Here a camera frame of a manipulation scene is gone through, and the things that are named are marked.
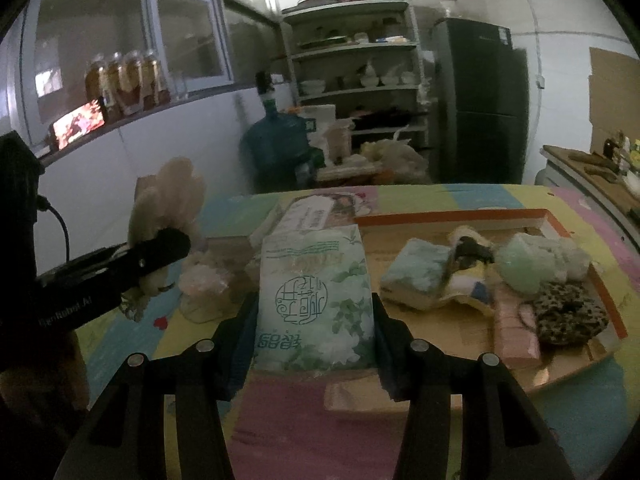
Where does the white blue-print wipes pack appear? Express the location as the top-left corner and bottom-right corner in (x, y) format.
(379, 237), (453, 311)

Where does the white fluffy cloth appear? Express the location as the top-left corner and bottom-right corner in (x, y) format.
(542, 237), (598, 283)

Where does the pink floral tissue pack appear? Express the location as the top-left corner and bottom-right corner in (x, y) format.
(250, 194), (381, 251)

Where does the cream plush toy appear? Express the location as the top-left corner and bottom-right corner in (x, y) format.
(125, 156), (207, 323)

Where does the cardboard wall sheet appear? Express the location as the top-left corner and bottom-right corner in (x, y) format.
(589, 47), (640, 153)

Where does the green leaf-print tissue pack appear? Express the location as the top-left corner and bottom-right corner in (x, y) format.
(251, 225), (377, 373)

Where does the green tray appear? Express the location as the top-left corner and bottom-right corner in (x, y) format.
(300, 36), (348, 50)

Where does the leopard print scrunchie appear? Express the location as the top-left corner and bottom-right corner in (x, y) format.
(532, 282), (611, 347)

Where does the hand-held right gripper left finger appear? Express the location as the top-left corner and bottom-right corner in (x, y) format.
(57, 292), (261, 480)

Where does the orange-rimmed cardboard box tray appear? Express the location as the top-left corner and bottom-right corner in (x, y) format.
(322, 207), (628, 416)

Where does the blue water jug with pump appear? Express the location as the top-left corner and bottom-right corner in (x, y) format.
(240, 71), (321, 193)

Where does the white sack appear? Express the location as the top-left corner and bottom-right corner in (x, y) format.
(300, 105), (337, 136)

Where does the white metal shelf rack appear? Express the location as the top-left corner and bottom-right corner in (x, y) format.
(280, 0), (433, 151)

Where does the plastic-wrapped pale plush toy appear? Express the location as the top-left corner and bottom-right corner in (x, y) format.
(177, 252), (251, 323)

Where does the smartphone with lit screen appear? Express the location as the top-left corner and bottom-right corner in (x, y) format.
(50, 99), (107, 151)

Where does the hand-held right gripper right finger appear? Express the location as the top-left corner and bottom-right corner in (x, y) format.
(371, 292), (571, 480)

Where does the white yellow soft pouch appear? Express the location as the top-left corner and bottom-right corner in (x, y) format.
(442, 225), (501, 318)

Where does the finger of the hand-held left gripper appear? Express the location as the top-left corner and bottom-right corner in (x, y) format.
(107, 227), (192, 292)

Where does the yellowish filled plastic bag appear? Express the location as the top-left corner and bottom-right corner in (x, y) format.
(360, 127), (433, 183)

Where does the pink wrapped towel pack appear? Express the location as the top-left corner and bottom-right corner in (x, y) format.
(492, 282), (543, 368)

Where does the black cable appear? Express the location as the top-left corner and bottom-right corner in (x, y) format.
(36, 195), (71, 266)

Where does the dark refrigerator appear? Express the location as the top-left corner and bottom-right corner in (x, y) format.
(431, 17), (530, 185)

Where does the aluminium sliding window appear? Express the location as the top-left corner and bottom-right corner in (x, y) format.
(15, 0), (236, 148)

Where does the beige bag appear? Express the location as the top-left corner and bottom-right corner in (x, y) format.
(324, 120), (353, 161)

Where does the mint green soft ball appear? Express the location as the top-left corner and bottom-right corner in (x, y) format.
(495, 234), (556, 295)

